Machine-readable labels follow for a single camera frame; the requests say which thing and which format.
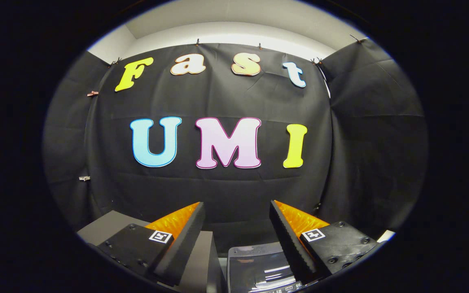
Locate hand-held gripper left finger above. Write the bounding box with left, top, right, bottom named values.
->
left=96, top=201, right=206, bottom=286

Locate black backdrop cloth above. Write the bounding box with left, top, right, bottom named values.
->
left=43, top=39, right=428, bottom=245

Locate grey cabinet box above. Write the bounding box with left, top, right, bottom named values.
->
left=77, top=210, right=227, bottom=293

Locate small grey washing machine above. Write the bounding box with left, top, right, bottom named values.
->
left=226, top=242, right=314, bottom=293

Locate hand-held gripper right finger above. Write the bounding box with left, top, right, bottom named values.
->
left=270, top=200, right=378, bottom=283

